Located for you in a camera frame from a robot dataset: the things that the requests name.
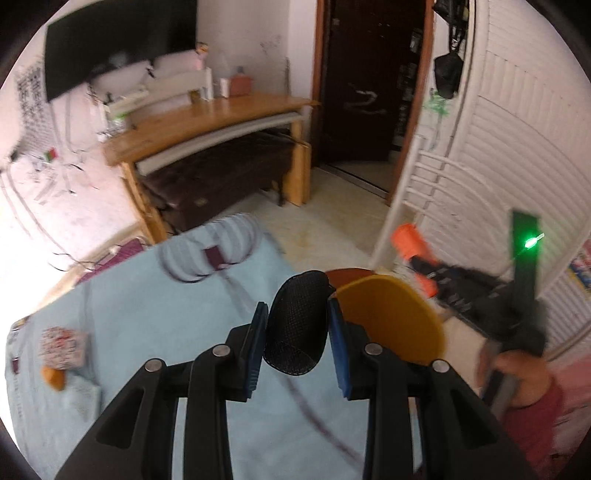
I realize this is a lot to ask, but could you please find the wooden desk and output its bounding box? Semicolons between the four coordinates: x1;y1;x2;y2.
104;92;321;243

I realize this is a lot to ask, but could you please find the person's right hand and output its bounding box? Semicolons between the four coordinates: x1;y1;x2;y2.
496;350;555;409

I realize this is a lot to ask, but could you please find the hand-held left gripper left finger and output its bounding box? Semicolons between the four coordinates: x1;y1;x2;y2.
55;302;271;480

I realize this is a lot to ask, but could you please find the purple cloth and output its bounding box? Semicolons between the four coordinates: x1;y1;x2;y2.
76;237;146;284

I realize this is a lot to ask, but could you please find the pink cloth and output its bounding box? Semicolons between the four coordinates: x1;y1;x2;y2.
551;355;591;457

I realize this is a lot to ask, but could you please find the light blue printed blanket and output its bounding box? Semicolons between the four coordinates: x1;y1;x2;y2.
4;212;426;480

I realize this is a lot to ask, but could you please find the person's right forearm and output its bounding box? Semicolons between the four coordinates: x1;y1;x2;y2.
501;383;570;480

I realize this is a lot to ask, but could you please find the dark wooden door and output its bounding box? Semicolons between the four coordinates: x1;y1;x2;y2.
318;0;432;162

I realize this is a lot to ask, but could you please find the orange box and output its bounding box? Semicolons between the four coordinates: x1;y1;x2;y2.
390;224;439;298

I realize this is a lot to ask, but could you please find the printed packet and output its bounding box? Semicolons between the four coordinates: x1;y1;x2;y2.
39;327;88;370

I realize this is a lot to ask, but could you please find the yellow plastic bowl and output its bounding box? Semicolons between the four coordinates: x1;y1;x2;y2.
335;274;446;365

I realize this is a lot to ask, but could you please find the dark brown tufted bench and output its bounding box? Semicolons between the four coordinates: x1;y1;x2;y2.
141;134;296;232

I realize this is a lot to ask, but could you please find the black hanging bag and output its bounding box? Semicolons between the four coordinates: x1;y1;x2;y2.
434;51;462;100

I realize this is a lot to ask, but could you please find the white drying rack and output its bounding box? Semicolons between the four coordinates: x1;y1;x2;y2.
323;134;467;296

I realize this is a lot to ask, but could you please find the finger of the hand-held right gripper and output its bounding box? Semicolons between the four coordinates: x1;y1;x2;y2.
407;256;445;291

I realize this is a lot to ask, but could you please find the white louvered door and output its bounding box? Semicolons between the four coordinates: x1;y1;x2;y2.
372;0;591;361

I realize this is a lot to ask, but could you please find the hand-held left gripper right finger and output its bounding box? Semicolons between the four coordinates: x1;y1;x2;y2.
327;298;539;480

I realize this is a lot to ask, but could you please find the black mesh pouch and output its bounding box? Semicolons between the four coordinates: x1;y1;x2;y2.
262;271;337;376

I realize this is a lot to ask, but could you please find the white desk shelf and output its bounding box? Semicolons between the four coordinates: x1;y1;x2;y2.
104;67;215;125

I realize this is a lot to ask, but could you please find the small orange piece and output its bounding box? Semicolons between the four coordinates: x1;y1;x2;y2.
41;366;68;392

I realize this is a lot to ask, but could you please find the black wall television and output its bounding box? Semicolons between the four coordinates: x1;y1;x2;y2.
44;0;199;102

